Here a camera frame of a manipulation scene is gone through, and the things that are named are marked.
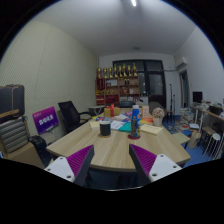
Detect white printed paper sheet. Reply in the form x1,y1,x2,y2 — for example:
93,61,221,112
109,119,125,131

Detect brown paper bag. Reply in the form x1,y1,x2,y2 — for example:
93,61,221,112
187,131,201,150

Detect black mug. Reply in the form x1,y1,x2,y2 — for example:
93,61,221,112
99,120,112,137

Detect grey armchair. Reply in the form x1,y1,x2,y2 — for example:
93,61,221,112
148,94,168,116

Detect small wooden bench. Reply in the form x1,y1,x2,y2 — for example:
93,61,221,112
171,132,191,146

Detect blue white-capped drink bottle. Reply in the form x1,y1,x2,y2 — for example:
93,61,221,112
129,104,142,138

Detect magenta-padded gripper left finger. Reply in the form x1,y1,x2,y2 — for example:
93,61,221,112
43,144,95,188

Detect black computer monitor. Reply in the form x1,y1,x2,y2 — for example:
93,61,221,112
192,91,204,104

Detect dark glass door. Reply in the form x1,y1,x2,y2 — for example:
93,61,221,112
112,59,167,109

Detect white air conditioner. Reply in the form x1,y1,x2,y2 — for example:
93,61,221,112
175,56,189,70

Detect teal book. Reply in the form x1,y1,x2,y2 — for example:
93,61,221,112
118,121,133,133

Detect grey striped cushion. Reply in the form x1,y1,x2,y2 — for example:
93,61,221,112
0,115,29,154

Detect stack of books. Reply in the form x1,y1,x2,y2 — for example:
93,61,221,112
179,108,194,126

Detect dark suitcase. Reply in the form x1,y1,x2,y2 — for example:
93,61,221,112
0,83,26,118

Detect pink flowers in white pot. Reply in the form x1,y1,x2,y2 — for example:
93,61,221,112
151,107,166,127

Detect orange standing box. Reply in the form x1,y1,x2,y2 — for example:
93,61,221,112
141,105,150,118

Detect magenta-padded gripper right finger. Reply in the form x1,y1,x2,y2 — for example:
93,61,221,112
128,143,183,186

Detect gold gift box, red ribbon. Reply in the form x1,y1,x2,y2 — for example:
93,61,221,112
103,103,121,118

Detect black office chair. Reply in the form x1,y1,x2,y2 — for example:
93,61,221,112
57,100,93,134

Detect black low chair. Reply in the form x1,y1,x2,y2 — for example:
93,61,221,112
28,134,49,168

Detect purple sign board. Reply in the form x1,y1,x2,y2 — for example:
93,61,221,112
32,106,60,136

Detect cluttered wooden side desk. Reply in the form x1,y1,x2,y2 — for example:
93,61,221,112
190,98,224,158

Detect black microphone stands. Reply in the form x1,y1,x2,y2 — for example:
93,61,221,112
168,83,178,123

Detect wooden shelf unit with trophies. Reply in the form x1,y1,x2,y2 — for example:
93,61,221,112
95,63,140,107

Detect white round stool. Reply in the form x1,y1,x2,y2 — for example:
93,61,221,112
202,132,222,159

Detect beige envelope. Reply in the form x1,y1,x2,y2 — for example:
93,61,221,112
88,120,102,129

